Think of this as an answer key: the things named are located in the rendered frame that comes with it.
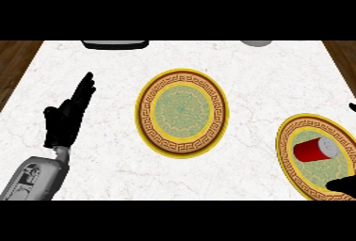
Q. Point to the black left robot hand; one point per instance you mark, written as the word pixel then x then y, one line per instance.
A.
pixel 65 120

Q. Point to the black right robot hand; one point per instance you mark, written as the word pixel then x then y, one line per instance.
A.
pixel 345 186

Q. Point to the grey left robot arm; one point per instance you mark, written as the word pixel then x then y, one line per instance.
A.
pixel 34 175

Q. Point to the yellow rimmed patterned plate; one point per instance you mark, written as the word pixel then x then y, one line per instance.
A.
pixel 182 113
pixel 319 175

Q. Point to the red can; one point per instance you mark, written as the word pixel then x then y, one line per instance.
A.
pixel 314 150

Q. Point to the grey round object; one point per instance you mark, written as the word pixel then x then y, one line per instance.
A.
pixel 256 43

